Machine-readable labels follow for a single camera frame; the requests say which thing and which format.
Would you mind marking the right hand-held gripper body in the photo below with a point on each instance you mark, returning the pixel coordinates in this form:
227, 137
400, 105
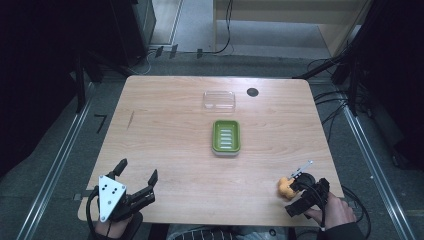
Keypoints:
311, 191

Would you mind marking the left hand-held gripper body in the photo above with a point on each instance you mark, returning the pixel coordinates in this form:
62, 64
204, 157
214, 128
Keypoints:
111, 196

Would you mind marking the orange soap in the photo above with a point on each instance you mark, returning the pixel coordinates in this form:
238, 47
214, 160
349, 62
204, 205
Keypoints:
286, 188

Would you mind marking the person's right hand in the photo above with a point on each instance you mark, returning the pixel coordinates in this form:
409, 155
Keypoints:
335, 210

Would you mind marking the person's left hand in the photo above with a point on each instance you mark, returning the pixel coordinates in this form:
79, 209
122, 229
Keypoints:
110, 228

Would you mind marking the person's striped clothing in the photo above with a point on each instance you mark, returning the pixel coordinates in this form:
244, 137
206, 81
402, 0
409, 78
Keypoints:
206, 234

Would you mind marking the green soap dish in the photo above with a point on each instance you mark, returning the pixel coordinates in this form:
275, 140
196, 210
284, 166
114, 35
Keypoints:
226, 138

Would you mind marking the black metal stand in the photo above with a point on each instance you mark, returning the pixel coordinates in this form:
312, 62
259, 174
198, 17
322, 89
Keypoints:
351, 83
80, 83

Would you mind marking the clear plastic soap dish lid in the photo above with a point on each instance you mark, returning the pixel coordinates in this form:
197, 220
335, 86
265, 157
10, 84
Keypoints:
219, 100

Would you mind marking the black round table grommet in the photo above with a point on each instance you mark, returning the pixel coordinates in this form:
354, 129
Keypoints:
252, 92

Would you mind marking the black cabinet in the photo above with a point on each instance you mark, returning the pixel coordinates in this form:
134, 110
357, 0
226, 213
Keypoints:
133, 30

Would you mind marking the light wooden furniture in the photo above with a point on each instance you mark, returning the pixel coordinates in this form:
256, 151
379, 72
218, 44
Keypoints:
286, 13

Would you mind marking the metal floor rail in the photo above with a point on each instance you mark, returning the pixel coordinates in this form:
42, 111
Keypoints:
375, 170
55, 163

